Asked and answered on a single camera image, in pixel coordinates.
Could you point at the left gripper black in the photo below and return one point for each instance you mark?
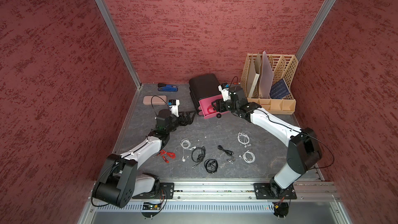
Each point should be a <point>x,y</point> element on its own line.
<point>189,121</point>

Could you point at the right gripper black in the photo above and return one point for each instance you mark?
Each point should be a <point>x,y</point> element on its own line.
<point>218,108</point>

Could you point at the red earphones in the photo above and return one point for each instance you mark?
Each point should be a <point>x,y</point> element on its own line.
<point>166,155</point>
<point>211,109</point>

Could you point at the black pink drawer cabinet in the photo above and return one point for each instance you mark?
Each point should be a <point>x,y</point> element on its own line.
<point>203,91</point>

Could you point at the white earphones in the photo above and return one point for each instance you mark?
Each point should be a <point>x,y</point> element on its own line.
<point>186,146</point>
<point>248,157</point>
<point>243,139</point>

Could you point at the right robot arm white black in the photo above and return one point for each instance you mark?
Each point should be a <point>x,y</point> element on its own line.
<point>242,149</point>

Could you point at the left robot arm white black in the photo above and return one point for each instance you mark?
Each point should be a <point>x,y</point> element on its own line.
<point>118,181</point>

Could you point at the black earphones middle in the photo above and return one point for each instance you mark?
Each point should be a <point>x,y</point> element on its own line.
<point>198,155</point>

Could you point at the black earphones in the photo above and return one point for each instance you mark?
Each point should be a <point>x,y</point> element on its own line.
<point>211,166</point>
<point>198,155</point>
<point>229,153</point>

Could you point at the black earphones right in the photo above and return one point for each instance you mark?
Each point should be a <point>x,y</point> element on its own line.
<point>229,153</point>

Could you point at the black earphones bottom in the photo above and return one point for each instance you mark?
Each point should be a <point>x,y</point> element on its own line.
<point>211,166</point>

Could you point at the blue black stapler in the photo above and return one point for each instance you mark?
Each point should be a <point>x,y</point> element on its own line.
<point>167,87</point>

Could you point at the pink pencil case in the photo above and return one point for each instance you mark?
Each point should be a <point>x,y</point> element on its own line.
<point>155,100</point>

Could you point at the beige paper folder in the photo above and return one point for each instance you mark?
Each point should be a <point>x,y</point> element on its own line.
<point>253,76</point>

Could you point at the translucent grey folder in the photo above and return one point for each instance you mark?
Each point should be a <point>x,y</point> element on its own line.
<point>266,77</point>

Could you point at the dark blue notebook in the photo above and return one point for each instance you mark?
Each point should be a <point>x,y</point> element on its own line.
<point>279,90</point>

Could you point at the beige file organizer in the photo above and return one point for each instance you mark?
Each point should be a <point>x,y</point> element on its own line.
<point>283,66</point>

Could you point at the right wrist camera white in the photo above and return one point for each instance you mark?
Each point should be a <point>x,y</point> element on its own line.
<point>224,89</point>

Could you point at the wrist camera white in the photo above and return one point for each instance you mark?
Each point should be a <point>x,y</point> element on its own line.
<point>173,106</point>
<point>224,89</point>

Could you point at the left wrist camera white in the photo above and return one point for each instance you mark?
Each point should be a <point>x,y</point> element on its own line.
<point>173,106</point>

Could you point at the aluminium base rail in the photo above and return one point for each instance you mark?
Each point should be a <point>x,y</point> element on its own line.
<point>242,190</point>

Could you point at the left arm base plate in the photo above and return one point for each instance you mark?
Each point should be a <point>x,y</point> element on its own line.
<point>163,190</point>

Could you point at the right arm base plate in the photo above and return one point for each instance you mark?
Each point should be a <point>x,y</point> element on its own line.
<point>271,191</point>

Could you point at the aluminium corner post left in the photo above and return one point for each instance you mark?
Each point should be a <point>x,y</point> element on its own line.
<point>118,41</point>

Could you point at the aluminium corner post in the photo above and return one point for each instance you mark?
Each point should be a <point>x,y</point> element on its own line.
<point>315,26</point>
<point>118,41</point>

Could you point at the aluminium corner post right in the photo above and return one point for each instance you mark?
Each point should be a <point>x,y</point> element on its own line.
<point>315,26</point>

